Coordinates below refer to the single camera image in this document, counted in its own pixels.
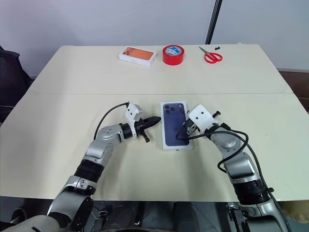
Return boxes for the red tape roll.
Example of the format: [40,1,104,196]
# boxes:
[162,44,185,66]

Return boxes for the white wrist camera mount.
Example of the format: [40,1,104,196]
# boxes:
[124,102,144,138]
[187,104,218,133]

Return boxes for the black pole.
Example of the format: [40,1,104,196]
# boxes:
[205,0,223,45]

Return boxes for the red handled scissors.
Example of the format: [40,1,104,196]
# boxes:
[198,46,224,64]

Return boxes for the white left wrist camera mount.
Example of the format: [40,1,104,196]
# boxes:
[124,102,144,138]

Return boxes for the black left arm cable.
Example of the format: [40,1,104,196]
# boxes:
[93,102,128,141]

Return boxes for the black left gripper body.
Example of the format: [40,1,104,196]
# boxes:
[134,118,151,144]

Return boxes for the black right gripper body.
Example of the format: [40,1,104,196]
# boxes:
[189,122,202,136]

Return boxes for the black chair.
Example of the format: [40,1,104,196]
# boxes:
[0,45,33,124]

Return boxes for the blue phone box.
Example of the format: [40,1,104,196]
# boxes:
[160,101,195,152]

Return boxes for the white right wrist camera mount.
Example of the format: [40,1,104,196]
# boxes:
[187,104,218,133]

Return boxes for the grey robot torso shell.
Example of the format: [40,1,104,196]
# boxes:
[0,214,72,232]

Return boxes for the orange print phone box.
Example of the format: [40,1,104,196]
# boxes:
[118,46,159,67]

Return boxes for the dark rounded shape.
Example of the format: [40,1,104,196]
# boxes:
[110,202,145,232]

